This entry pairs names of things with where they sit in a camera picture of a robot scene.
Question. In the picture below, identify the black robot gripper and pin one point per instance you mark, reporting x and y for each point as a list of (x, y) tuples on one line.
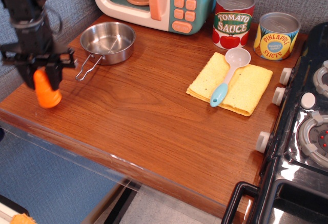
[(35, 37)]

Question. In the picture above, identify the orange toy carrot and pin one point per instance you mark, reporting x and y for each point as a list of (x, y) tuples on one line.
[(46, 96)]

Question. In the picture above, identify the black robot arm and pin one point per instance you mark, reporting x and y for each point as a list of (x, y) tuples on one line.
[(26, 10)]

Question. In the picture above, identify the small steel pan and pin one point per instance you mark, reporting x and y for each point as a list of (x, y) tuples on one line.
[(107, 43)]

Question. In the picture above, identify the toy microwave oven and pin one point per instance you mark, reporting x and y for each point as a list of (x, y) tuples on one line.
[(178, 16)]

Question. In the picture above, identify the yellow folded cloth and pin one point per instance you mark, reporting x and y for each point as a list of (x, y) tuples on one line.
[(245, 89)]

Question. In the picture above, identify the tomato sauce can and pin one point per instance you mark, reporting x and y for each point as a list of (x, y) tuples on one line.
[(232, 22)]

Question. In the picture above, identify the pineapple slices can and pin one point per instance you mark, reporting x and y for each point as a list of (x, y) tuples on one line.
[(276, 35)]

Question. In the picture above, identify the black toy stove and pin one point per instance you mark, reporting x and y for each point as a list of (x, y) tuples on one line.
[(293, 175)]

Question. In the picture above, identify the grey spoon blue handle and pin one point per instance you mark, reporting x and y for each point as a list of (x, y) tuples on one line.
[(236, 58)]

